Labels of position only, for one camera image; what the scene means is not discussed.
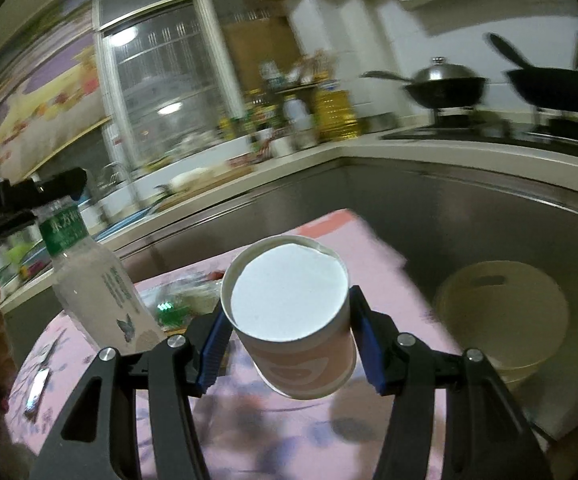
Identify gas stove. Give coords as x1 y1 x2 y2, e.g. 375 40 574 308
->
381 109 578 149

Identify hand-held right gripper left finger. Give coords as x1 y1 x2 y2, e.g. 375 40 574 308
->
29 304 231 480

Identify kitchen window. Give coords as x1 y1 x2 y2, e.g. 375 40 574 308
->
96 0 300 163

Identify chrome faucet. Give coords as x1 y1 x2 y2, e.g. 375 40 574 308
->
96 160 143 217

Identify yellow cooking oil bottle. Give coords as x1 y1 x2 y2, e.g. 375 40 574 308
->
314 87 363 144

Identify white plastic bottle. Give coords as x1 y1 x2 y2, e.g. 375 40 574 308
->
284 95 308 127

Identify black wok with steel lid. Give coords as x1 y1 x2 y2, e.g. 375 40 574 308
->
361 56 490 111

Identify pink floral tablecloth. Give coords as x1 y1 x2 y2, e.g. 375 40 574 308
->
6 208 550 480

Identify colourful wall poster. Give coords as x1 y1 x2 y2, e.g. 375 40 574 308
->
0 2 113 181

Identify black wok with spatula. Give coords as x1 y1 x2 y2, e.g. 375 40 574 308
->
486 31 578 113

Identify silver metal utensil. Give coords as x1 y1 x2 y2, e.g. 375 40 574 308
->
23 367 53 422

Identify kitchen counter with steel cabinets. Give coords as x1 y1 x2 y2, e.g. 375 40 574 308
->
0 130 578 313

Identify beige plastic bin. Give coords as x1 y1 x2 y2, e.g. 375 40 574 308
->
431 260 570 396

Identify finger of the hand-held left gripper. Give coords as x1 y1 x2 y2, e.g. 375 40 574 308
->
0 168 88 217

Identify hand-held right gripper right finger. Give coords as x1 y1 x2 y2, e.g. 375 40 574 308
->
349 285 554 480

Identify white and pink paper cup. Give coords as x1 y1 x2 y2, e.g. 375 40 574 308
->
220 235 359 401

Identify white dough lump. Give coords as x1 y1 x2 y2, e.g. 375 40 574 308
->
169 167 216 192

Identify plastic bottle with green label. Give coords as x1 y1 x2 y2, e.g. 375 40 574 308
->
36 197 167 356

